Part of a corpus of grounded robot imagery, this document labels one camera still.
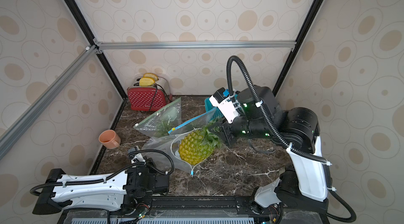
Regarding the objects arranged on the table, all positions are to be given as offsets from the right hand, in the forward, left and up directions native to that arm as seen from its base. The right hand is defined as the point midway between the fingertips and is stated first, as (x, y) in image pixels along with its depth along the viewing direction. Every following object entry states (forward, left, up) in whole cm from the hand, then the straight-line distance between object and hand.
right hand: (210, 131), depth 48 cm
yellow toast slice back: (+59, +44, -23) cm, 77 cm away
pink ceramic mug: (+18, +61, -39) cm, 75 cm away
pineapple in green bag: (+16, +24, -24) cm, 38 cm away
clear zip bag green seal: (+16, +26, -20) cm, 37 cm away
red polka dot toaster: (+44, +44, -31) cm, 70 cm away
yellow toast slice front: (+52, +44, -24) cm, 72 cm away
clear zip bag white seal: (-1, +16, -16) cm, 22 cm away
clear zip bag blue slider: (+9, +15, -18) cm, 26 cm away
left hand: (+1, +28, -30) cm, 41 cm away
